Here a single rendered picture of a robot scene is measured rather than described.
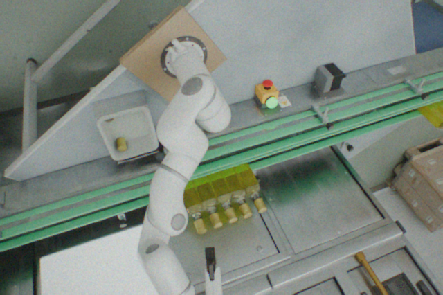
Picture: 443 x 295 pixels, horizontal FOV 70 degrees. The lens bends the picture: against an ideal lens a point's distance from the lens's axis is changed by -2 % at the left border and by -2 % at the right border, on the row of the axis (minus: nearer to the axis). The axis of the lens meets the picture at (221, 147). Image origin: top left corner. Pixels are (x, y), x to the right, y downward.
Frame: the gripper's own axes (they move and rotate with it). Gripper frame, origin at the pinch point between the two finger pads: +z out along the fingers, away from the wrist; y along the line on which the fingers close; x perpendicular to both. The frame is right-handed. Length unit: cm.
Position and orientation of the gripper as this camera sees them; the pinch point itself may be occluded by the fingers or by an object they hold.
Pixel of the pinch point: (210, 255)
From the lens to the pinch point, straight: 114.1
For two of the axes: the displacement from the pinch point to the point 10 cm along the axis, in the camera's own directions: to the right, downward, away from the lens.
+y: -0.2, -6.3, -7.8
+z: -1.0, -7.7, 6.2
